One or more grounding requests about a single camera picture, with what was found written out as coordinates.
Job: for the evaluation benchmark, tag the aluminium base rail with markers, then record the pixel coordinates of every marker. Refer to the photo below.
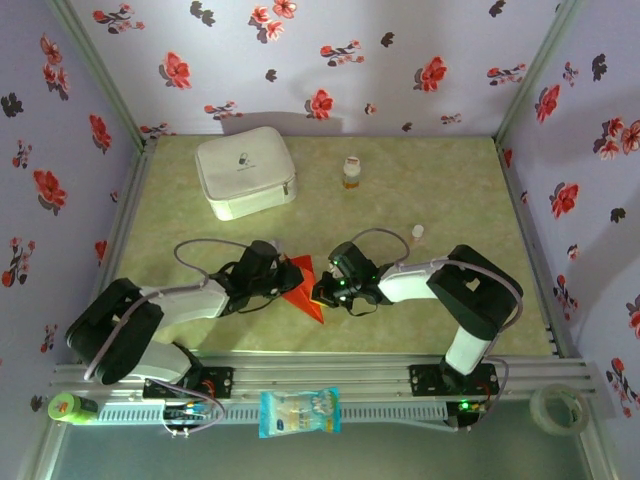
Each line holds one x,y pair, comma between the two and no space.
325,375

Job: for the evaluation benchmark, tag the clear tape roll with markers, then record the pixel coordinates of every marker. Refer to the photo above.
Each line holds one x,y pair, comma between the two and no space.
542,420

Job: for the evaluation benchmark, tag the aluminium frame post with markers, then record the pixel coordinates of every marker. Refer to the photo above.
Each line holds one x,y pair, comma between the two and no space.
45,452
104,75
534,75
600,457

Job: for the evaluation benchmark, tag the aluminium side rail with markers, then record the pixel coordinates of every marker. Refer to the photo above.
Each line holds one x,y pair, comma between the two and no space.
111,250
534,250

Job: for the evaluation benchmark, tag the small controller circuit board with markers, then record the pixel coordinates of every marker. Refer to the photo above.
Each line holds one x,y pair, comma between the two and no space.
187,412
465,406

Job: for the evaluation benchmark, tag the green tape roll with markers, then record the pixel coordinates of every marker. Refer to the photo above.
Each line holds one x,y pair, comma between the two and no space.
70,409

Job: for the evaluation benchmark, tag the amber liquid bottle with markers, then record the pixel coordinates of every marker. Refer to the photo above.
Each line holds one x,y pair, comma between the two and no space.
351,175

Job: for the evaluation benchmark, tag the blue wet wipes packet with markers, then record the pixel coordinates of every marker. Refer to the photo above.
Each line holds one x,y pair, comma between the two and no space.
300,412

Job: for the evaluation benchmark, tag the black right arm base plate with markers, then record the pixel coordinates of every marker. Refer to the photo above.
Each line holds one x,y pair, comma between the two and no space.
425,380

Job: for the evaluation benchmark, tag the white zip pouch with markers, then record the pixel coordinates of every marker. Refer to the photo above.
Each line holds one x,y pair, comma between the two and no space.
245,172

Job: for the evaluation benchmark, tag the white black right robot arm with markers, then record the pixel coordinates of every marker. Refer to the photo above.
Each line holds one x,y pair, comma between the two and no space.
410,285

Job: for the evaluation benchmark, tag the small white-capped bottle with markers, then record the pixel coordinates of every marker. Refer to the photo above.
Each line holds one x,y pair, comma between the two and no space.
417,233

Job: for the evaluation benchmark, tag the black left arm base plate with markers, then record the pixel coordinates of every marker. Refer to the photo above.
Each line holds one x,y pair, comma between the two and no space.
222,382

